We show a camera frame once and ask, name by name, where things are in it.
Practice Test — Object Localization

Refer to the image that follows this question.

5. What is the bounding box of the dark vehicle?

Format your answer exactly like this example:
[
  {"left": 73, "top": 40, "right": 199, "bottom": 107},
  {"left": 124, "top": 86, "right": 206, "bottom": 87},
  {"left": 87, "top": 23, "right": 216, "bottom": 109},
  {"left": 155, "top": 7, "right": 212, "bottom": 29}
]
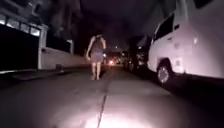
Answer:
[{"left": 121, "top": 34, "right": 153, "bottom": 73}]

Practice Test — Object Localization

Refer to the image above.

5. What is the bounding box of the grey concrete road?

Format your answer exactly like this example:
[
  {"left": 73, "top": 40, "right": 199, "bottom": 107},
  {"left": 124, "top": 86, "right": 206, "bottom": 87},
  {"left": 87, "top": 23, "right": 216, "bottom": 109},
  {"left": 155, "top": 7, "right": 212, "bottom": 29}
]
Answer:
[{"left": 0, "top": 64, "right": 224, "bottom": 128}]

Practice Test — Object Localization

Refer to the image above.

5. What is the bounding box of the dark gate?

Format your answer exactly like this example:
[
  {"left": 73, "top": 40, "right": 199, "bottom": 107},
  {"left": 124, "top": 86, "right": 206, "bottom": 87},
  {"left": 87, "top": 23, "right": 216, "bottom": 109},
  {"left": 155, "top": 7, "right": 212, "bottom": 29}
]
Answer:
[{"left": 0, "top": 14, "right": 42, "bottom": 72}]

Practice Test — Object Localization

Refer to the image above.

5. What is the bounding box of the white wall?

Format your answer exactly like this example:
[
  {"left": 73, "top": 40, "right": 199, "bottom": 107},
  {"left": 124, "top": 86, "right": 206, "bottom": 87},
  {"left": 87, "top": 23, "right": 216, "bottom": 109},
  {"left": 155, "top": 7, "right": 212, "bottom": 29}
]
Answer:
[{"left": 37, "top": 24, "right": 92, "bottom": 71}]

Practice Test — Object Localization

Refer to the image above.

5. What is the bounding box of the person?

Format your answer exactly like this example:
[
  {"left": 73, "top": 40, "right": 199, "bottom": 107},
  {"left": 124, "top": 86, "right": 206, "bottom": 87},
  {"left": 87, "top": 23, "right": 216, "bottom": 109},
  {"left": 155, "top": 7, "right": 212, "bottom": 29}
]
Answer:
[{"left": 84, "top": 31, "right": 108, "bottom": 81}]

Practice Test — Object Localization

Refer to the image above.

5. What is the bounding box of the white van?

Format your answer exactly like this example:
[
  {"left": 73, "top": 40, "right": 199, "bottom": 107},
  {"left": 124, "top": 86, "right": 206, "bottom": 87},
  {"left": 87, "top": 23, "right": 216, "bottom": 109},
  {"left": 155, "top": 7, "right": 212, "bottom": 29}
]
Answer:
[{"left": 146, "top": 0, "right": 224, "bottom": 86}]

